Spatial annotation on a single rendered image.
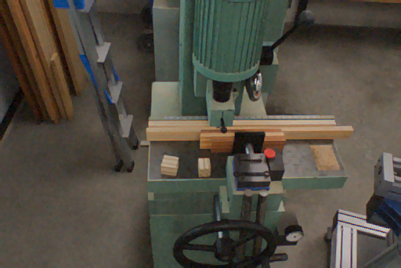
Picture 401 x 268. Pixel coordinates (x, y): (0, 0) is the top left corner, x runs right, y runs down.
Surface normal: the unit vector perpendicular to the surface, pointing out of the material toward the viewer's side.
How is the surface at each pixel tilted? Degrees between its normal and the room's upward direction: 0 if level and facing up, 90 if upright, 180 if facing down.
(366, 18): 90
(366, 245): 0
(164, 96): 0
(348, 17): 90
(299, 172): 0
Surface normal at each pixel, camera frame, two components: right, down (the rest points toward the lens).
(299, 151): 0.05, -0.69
